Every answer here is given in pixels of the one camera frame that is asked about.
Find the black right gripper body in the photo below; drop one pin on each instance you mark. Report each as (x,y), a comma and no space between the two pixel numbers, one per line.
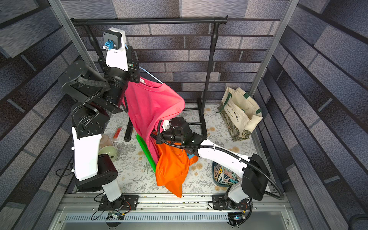
(161,137)

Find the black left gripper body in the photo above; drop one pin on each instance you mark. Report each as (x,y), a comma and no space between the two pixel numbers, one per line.
(130,74)

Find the light blue wire hanger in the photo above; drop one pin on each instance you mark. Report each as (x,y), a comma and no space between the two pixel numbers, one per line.
(152,75)

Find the pink t-shirt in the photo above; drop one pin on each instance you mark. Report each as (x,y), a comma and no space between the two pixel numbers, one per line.
(148,103)

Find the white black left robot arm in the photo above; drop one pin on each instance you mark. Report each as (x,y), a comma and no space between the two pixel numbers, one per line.
(97,97)

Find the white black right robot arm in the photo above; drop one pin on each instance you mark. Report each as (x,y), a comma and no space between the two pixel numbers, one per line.
(252,170)

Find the blue t-shirt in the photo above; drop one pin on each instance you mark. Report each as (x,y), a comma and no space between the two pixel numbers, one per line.
(190,156)

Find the orange t-shirt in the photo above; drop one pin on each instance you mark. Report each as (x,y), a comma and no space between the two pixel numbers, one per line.
(172,168)

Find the black clothes rack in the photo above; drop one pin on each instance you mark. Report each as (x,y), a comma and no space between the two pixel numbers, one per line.
(177,51)

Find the red pen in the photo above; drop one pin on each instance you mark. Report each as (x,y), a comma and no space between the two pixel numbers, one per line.
(117,133)

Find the floral table cloth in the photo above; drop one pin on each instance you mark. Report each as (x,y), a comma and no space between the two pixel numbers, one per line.
(135,175)

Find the teal clothespin tray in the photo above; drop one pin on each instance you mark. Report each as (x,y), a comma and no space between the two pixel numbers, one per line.
(223,176)

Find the cream canvas tote bag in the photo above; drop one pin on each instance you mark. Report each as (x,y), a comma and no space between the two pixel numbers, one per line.
(240,112)

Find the light green bowl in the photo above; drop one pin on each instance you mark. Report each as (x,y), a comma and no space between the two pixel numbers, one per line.
(111,151)

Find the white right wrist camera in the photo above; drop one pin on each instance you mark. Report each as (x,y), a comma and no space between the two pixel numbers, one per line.
(165,125)

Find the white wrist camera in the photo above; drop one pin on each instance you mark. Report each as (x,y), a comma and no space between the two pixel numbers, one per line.
(114,38)
(165,125)

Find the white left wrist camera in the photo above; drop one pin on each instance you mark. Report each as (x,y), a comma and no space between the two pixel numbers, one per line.
(114,38)

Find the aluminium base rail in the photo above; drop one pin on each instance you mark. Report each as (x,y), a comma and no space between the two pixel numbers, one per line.
(167,208)

